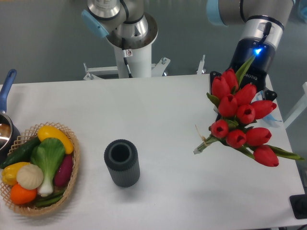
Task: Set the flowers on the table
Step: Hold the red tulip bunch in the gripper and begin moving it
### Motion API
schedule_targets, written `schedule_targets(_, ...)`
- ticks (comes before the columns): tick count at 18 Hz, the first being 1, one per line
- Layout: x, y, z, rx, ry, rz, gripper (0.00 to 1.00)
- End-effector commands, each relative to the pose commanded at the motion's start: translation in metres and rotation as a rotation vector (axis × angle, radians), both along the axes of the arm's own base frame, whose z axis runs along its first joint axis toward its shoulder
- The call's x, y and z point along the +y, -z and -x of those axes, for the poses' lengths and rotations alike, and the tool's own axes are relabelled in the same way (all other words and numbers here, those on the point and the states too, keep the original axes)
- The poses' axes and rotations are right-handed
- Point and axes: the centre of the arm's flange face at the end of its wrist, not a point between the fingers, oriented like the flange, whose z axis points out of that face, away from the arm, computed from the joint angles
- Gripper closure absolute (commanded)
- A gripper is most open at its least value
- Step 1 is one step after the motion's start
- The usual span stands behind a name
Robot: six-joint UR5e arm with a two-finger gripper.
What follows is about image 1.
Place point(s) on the dark grey ribbed vase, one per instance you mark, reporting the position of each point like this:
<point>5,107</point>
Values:
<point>122,161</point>

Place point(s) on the black device at edge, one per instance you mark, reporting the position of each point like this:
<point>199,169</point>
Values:
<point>299,206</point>

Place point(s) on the cream white garlic bulb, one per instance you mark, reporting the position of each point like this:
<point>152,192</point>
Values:
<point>30,177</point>

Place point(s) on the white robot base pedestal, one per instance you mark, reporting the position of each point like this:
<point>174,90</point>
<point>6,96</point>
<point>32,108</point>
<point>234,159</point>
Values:
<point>130,63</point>

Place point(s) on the red tulip bouquet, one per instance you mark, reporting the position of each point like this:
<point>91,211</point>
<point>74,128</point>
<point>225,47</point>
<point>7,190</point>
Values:
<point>237,112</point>

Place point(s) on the purple sweet potato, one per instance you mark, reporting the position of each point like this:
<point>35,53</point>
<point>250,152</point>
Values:
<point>64,172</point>

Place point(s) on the woven wicker basket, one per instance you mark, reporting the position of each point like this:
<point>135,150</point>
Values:
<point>30,210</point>

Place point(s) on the dark green cucumber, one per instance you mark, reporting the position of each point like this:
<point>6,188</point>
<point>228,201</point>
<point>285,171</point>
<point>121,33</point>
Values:
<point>22,153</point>

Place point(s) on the yellow bell pepper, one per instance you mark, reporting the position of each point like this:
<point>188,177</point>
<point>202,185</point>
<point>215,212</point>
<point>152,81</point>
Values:
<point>9,173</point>

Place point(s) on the green bok choy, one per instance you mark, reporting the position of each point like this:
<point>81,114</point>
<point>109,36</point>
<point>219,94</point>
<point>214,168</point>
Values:
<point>48,156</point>

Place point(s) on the green bean pods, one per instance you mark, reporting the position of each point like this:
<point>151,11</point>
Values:
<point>49,200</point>

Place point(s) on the yellow squash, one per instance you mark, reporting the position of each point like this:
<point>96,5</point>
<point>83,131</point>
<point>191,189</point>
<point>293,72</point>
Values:
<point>47,131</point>

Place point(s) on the blue handled saucepan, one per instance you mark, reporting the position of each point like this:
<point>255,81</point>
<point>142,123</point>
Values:
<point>8,131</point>

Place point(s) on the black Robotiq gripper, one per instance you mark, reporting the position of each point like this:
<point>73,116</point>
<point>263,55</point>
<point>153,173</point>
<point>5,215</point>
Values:
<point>256,73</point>

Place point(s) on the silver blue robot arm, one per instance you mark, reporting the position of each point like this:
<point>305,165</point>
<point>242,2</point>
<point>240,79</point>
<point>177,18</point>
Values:
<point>131,32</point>

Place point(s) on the white metal frame right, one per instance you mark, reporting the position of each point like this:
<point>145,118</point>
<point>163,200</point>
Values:
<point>297,109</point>

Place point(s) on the orange fruit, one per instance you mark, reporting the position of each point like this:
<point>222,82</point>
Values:
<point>20,195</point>

